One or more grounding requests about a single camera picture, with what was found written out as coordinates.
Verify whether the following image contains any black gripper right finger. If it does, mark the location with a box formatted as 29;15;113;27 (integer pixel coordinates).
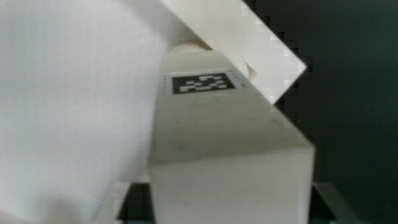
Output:
310;182;365;224

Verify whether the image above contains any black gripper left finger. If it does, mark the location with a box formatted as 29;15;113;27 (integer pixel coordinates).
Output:
97;181;157;224

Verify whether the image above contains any white desk tabletop panel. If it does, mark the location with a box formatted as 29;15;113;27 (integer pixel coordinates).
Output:
0;0;198;224

